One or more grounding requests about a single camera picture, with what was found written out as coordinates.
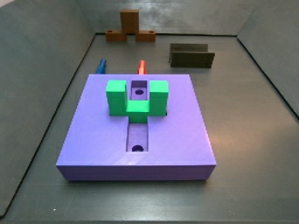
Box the blue peg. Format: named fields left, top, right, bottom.
left=97, top=59, right=107, bottom=74

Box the red peg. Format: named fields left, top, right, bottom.
left=138, top=60, right=146, bottom=74

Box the brown T-shaped block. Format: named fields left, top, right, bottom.
left=106, top=9, right=155, bottom=42

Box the dark grey U-shaped block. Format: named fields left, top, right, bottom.
left=170, top=43, right=215, bottom=68

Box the green U-shaped block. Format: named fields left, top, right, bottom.
left=106, top=80, right=170, bottom=123

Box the purple base board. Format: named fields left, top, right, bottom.
left=57, top=74, right=217, bottom=181

